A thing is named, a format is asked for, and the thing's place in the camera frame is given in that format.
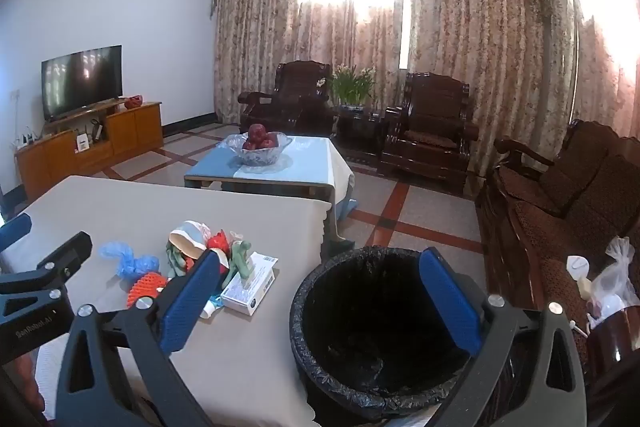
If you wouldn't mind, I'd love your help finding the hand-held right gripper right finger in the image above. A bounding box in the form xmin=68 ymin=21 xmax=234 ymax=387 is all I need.
xmin=417 ymin=247 xmax=588 ymax=427

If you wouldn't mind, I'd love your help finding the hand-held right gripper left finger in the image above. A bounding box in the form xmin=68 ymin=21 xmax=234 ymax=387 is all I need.
xmin=55 ymin=249 xmax=223 ymax=427

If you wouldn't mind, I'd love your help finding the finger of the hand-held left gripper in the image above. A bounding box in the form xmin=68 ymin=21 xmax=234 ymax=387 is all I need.
xmin=0 ymin=231 xmax=93 ymax=323
xmin=0 ymin=213 xmax=33 ymax=253

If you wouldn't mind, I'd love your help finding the white tube with blue cap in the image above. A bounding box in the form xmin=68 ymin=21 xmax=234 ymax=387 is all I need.
xmin=199 ymin=297 xmax=226 ymax=319

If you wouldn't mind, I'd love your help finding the orange foam fruit net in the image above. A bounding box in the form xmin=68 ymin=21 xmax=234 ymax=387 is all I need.
xmin=126 ymin=272 xmax=170 ymax=309

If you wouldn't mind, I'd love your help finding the white cardboard box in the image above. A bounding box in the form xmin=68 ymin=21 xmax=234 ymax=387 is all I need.
xmin=220 ymin=252 xmax=279 ymax=317

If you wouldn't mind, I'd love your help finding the green rubber glove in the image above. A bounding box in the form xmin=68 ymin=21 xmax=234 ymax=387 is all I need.
xmin=165 ymin=238 xmax=257 ymax=290

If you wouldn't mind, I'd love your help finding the blue plastic glove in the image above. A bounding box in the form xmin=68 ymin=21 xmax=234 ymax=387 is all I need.
xmin=99 ymin=241 xmax=161 ymax=280

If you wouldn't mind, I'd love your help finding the black bag-lined trash bin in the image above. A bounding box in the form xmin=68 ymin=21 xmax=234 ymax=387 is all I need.
xmin=290 ymin=246 xmax=511 ymax=427

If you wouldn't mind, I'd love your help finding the small red wrapper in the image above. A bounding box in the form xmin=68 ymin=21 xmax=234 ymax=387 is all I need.
xmin=207 ymin=231 xmax=232 ymax=254

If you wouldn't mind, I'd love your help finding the wooden coffee table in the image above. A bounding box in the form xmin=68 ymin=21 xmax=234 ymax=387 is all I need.
xmin=184 ymin=134 xmax=357 ymax=238

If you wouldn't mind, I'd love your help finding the white plastic bottle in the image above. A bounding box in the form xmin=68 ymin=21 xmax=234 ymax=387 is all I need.
xmin=566 ymin=255 xmax=596 ymax=300

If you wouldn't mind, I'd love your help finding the wooden television cabinet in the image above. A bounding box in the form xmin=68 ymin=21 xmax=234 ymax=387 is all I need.
xmin=14 ymin=101 xmax=165 ymax=202

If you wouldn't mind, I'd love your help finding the dark wooden sofa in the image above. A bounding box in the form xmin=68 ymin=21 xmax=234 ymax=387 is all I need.
xmin=475 ymin=119 xmax=640 ymax=358

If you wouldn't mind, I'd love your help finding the flat screen television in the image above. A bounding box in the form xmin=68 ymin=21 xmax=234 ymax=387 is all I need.
xmin=41 ymin=45 xmax=123 ymax=122

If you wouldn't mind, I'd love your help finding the glass fruit bowl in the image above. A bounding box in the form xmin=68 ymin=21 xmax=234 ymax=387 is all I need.
xmin=227 ymin=132 xmax=293 ymax=166

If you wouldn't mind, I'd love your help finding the clear plastic bag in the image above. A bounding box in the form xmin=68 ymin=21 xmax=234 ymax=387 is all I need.
xmin=587 ymin=237 xmax=640 ymax=328

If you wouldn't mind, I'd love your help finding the dark wooden end table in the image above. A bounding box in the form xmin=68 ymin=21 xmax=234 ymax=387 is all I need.
xmin=582 ymin=304 xmax=640 ymax=408

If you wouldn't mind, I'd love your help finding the pale blue table cloth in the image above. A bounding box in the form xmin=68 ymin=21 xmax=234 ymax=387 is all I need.
xmin=235 ymin=136 xmax=356 ymax=218

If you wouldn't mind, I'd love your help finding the dark wooden armchair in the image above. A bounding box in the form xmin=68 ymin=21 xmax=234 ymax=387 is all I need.
xmin=377 ymin=72 xmax=480 ymax=194
xmin=237 ymin=61 xmax=337 ymax=138

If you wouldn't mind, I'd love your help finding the dark wooden side table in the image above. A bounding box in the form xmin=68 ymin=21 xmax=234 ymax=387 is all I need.
xmin=332 ymin=104 xmax=388 ymax=164

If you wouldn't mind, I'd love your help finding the potted daffodil plant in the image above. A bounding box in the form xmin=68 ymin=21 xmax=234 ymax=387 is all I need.
xmin=317 ymin=64 xmax=377 ymax=108

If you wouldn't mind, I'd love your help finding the floral curtain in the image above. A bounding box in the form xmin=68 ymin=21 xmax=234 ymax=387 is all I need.
xmin=212 ymin=0 xmax=640 ymax=180

